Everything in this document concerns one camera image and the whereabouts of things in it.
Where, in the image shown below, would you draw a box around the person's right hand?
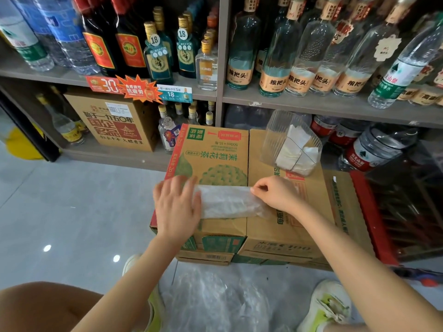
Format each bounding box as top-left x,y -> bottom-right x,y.
250,175 -> 305,218

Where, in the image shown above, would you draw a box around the person's left hand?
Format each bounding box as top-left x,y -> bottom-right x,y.
153,175 -> 203,245

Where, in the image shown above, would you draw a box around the clear plastic bag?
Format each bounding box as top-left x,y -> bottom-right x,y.
194,184 -> 274,220

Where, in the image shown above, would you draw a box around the person's right forearm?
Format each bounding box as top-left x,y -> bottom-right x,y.
290,200 -> 443,332

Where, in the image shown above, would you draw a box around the person's left forearm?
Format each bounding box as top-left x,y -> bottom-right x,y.
71,234 -> 196,332

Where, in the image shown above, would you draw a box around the plain brown cardboard box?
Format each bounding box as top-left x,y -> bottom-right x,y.
238,129 -> 335,260

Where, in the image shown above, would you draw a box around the green print cardboard box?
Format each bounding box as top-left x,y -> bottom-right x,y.
150,124 -> 250,255

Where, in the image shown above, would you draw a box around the flat cardboard box with barcode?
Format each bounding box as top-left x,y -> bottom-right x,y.
175,250 -> 236,267

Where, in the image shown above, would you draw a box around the clear plastic container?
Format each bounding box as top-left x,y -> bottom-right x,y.
260,110 -> 323,177

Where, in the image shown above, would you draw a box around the white folded papers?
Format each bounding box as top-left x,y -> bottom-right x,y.
275,124 -> 321,175

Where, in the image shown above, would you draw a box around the group of small clear bottles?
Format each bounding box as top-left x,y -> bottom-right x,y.
157,101 -> 216,152

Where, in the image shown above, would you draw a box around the pack of clear water bottles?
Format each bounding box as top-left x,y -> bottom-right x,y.
224,104 -> 275,130

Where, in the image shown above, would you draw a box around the cardboard box with red print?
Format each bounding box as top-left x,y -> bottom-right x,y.
64,92 -> 160,152

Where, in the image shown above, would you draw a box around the brown box with green text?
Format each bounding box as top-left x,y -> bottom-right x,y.
323,169 -> 375,257

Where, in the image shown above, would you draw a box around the red label water bottle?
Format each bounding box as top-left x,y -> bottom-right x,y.
310,115 -> 342,138
328,119 -> 371,148

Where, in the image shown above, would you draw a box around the white and blue price tag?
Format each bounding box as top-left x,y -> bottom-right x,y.
157,84 -> 193,104

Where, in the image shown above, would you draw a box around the clear plastic sheet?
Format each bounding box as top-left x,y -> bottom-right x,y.
162,269 -> 300,332

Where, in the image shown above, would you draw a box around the orange starburst tag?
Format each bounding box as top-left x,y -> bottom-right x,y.
115,74 -> 164,104

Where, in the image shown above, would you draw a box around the white and yellow left shoe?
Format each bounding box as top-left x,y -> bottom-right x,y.
122,254 -> 166,332

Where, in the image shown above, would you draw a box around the white and yellow shoe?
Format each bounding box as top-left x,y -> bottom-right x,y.
122,254 -> 166,332
297,279 -> 353,332

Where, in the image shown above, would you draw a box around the clear bottle with yellow label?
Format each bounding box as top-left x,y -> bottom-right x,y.
36,94 -> 86,146

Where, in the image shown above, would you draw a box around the orange price tag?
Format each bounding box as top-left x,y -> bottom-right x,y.
85,75 -> 122,95

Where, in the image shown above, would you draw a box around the small clear gold-capped bottle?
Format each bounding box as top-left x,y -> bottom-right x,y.
195,39 -> 219,92

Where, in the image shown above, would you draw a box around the white and yellow right shoe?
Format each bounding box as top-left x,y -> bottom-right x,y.
297,279 -> 353,332

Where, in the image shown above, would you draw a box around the large water jug red label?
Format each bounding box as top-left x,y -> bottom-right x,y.
337,122 -> 420,172

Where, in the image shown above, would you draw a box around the group of green gold-capped bottles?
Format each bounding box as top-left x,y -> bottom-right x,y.
143,6 -> 219,85

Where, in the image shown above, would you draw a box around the grey shelf unit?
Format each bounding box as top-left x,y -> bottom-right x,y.
0,0 -> 443,173

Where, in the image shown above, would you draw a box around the row of tall clear bottles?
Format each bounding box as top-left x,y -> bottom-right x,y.
226,0 -> 421,98

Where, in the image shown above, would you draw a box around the yellow object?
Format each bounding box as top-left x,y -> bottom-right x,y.
5,126 -> 46,161

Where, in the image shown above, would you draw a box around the red plastic crate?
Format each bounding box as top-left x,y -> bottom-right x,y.
349,144 -> 443,267

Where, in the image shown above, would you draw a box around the dark bottle with red label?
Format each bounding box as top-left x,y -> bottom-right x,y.
110,0 -> 150,79
72,0 -> 120,78

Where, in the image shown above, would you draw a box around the person's left leg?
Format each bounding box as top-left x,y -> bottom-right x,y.
0,281 -> 153,332

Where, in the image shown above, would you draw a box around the blue and red object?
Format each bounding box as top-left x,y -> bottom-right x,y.
390,265 -> 443,288

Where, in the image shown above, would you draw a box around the large water bottle green label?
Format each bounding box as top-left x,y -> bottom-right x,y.
368,12 -> 443,110

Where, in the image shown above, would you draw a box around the water bottle with blue label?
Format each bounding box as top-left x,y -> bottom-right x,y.
33,0 -> 101,76
9,0 -> 71,68

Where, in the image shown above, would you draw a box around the water bottle with green label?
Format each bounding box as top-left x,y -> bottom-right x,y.
0,0 -> 55,72

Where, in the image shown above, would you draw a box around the black post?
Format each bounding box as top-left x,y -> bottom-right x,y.
0,89 -> 62,163

